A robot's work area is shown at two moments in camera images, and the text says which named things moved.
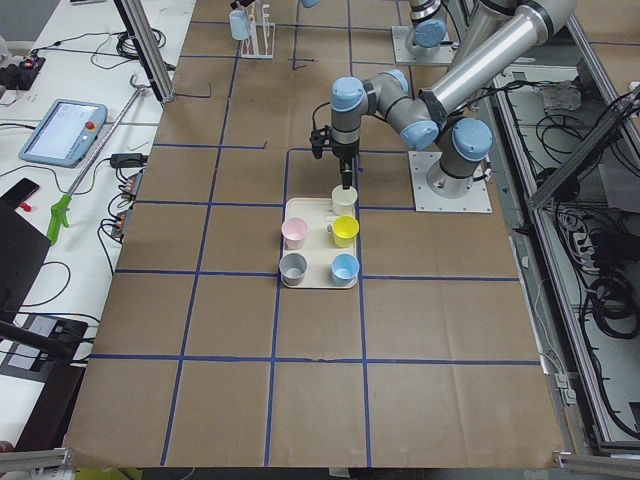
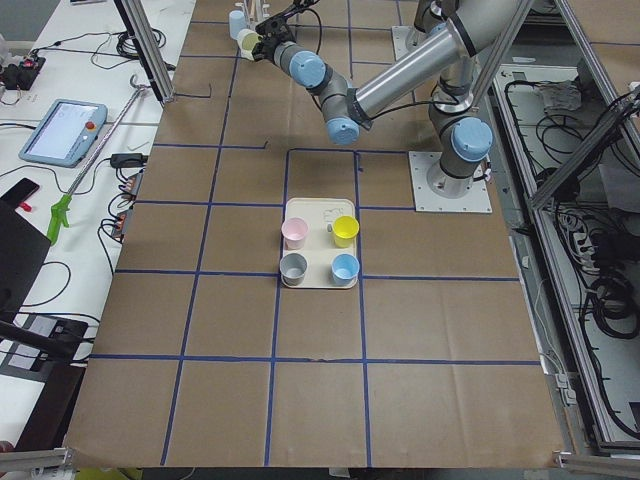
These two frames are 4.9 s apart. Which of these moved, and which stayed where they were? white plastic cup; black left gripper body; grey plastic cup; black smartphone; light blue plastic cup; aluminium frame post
Moved: white plastic cup; black left gripper body
Stayed: grey plastic cup; aluminium frame post; light blue plastic cup; black smartphone
